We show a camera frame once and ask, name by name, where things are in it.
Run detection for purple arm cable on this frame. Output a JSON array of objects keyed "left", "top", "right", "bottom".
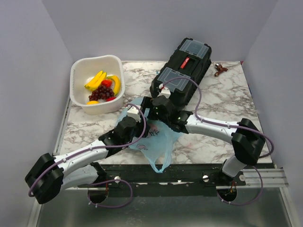
[
  {"left": 160, "top": 77, "right": 275, "bottom": 158},
  {"left": 28, "top": 103, "right": 147, "bottom": 197}
]

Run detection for black metal base rail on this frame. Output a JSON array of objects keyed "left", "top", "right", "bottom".
[{"left": 91, "top": 163, "right": 245, "bottom": 197}]

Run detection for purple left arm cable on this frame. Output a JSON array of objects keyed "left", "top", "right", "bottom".
[{"left": 28, "top": 103, "right": 147, "bottom": 197}]

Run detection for yellow fake banana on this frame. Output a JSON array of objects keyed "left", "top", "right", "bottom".
[{"left": 107, "top": 75, "right": 121, "bottom": 96}]

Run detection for light blue plastic bag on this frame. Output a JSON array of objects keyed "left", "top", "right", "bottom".
[{"left": 115, "top": 96, "right": 184, "bottom": 174}]

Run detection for dark red fake grapes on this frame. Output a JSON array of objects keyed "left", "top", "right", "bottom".
[{"left": 89, "top": 85, "right": 115, "bottom": 101}]

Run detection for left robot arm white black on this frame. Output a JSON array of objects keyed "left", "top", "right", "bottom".
[{"left": 25, "top": 116, "right": 147, "bottom": 204}]

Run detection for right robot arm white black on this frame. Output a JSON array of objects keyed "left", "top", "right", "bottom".
[{"left": 142, "top": 96, "right": 266, "bottom": 185}]

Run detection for black plastic toolbox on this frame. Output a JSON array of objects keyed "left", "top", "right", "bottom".
[{"left": 150, "top": 38, "right": 212, "bottom": 109}]

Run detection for white plastic basket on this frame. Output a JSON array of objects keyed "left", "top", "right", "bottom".
[{"left": 70, "top": 55, "right": 125, "bottom": 115}]

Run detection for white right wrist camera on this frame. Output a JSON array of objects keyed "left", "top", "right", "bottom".
[{"left": 158, "top": 84, "right": 171, "bottom": 98}]

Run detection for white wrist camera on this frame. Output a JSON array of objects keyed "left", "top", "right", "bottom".
[
  {"left": 126, "top": 105, "right": 143, "bottom": 123},
  {"left": 158, "top": 84, "right": 171, "bottom": 98}
]

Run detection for yellow fake corn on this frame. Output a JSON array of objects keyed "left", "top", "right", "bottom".
[{"left": 84, "top": 71, "right": 107, "bottom": 91}]

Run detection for small brown metal object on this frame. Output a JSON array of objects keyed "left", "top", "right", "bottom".
[{"left": 214, "top": 63, "right": 228, "bottom": 77}]

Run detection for red fake fruit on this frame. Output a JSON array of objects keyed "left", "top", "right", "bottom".
[
  {"left": 106, "top": 96, "right": 116, "bottom": 102},
  {"left": 101, "top": 79, "right": 113, "bottom": 87}
]

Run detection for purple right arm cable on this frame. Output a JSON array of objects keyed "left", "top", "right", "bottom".
[{"left": 160, "top": 77, "right": 275, "bottom": 158}]

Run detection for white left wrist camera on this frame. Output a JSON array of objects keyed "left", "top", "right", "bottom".
[{"left": 126, "top": 105, "right": 143, "bottom": 123}]

